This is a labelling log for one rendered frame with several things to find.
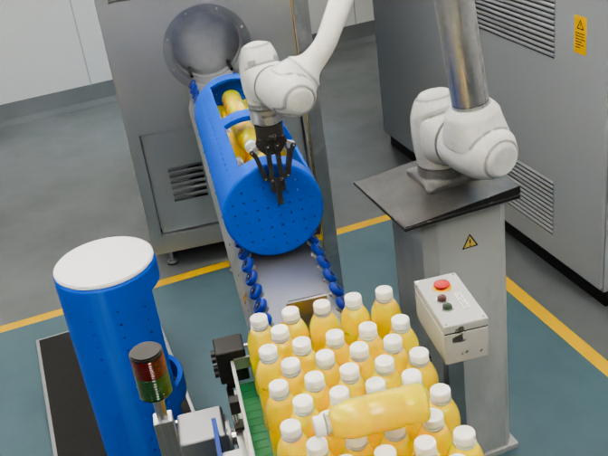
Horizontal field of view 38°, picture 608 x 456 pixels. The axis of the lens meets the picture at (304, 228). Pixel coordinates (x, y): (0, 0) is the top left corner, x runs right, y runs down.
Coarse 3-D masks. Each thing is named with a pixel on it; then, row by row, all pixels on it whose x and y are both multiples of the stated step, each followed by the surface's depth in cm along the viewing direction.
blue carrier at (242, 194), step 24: (216, 96) 315; (216, 120) 280; (240, 120) 272; (216, 144) 267; (216, 168) 258; (240, 168) 241; (264, 168) 237; (216, 192) 254; (240, 192) 238; (264, 192) 240; (288, 192) 242; (312, 192) 243; (240, 216) 242; (264, 216) 243; (288, 216) 245; (312, 216) 246; (240, 240) 245; (264, 240) 247; (288, 240) 248
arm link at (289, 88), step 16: (336, 0) 217; (352, 0) 220; (336, 16) 214; (320, 32) 212; (336, 32) 212; (320, 48) 209; (288, 64) 207; (304, 64) 207; (320, 64) 210; (256, 80) 214; (272, 80) 207; (288, 80) 204; (304, 80) 204; (272, 96) 206; (288, 96) 203; (304, 96) 203; (288, 112) 206; (304, 112) 206
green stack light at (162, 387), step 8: (168, 376) 164; (136, 384) 164; (144, 384) 162; (152, 384) 161; (160, 384) 162; (168, 384) 164; (144, 392) 163; (152, 392) 162; (160, 392) 163; (168, 392) 164; (144, 400) 164; (152, 400) 163; (160, 400) 164
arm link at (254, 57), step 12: (252, 48) 216; (264, 48) 217; (240, 60) 220; (252, 60) 216; (264, 60) 217; (276, 60) 219; (240, 72) 221; (252, 72) 216; (252, 84) 216; (252, 96) 219
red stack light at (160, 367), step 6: (162, 354) 162; (156, 360) 160; (162, 360) 161; (132, 366) 161; (138, 366) 160; (144, 366) 160; (150, 366) 160; (156, 366) 160; (162, 366) 162; (138, 372) 160; (144, 372) 160; (150, 372) 160; (156, 372) 161; (162, 372) 162; (138, 378) 162; (144, 378) 161; (150, 378) 161; (156, 378) 161
